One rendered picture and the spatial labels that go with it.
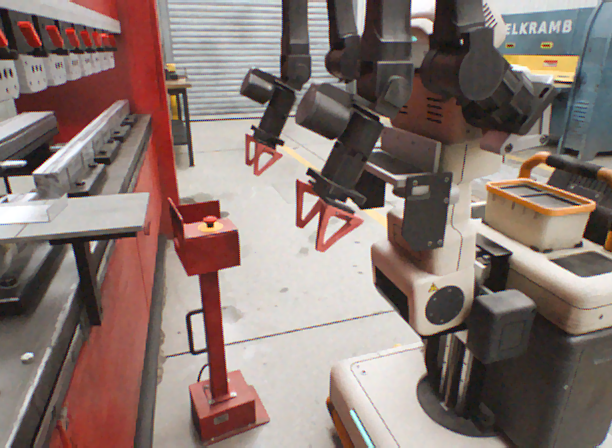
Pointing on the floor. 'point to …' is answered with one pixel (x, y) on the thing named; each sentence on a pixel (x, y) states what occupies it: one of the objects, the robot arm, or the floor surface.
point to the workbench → (176, 83)
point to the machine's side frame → (76, 111)
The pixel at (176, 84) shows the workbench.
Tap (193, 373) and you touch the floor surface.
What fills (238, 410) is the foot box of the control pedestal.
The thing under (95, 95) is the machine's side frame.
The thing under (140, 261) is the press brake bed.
